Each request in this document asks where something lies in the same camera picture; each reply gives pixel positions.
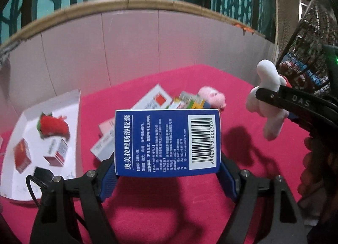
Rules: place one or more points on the pink pig plush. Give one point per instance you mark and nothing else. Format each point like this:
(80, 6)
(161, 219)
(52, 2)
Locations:
(212, 97)

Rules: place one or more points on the pink box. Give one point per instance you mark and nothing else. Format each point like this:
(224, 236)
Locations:
(107, 126)

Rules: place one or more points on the white grey box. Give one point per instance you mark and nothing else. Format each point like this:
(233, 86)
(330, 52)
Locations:
(104, 147)

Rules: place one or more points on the white plush toy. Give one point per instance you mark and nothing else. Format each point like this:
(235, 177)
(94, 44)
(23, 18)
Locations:
(268, 75)

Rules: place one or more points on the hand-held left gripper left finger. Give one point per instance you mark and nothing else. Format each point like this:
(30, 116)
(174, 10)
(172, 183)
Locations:
(107, 180)

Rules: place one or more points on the bamboo rail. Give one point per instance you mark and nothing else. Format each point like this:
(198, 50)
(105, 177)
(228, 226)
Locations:
(132, 2)

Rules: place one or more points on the red tablecloth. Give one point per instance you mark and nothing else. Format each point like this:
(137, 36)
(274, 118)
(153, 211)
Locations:
(163, 207)

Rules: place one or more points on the grey green box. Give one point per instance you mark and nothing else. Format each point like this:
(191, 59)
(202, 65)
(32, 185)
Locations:
(188, 96)

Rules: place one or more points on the white cardboard tray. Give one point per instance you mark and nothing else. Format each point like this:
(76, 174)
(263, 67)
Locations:
(34, 117)

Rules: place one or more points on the person's right hand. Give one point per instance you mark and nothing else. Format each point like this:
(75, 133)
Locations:
(313, 170)

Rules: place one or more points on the red strawberry plush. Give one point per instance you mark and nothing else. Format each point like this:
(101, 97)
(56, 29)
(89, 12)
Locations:
(52, 126)

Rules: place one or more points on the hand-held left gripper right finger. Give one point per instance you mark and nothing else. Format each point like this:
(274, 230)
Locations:
(228, 179)

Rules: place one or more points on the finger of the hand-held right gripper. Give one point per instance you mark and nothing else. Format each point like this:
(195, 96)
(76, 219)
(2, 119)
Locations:
(298, 100)
(317, 126)

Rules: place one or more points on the yellow white box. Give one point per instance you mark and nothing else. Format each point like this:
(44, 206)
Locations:
(200, 103)

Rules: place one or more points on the white box with red square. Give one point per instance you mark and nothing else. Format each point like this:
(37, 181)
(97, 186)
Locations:
(151, 99)

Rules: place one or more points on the blue medicine box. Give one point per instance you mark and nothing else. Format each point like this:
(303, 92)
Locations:
(163, 143)

